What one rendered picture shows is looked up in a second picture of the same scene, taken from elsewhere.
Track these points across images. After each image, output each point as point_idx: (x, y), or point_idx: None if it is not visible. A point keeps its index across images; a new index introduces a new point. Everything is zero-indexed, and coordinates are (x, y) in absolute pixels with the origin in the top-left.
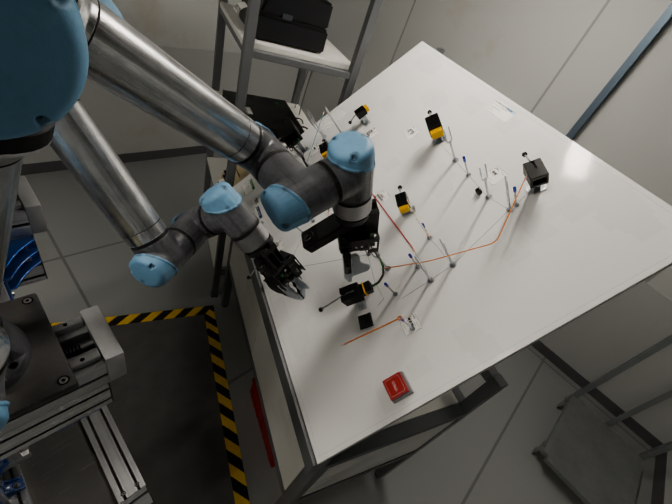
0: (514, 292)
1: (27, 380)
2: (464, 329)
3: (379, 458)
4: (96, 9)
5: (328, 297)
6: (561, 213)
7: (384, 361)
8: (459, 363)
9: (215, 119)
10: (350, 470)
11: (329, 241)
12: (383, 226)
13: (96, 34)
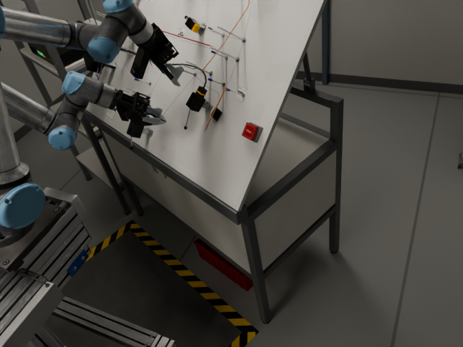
0: (282, 28)
1: (39, 217)
2: (269, 71)
3: (301, 212)
4: None
5: (188, 120)
6: None
7: (239, 126)
8: (276, 91)
9: (43, 25)
10: (283, 229)
11: (146, 64)
12: (193, 50)
13: None
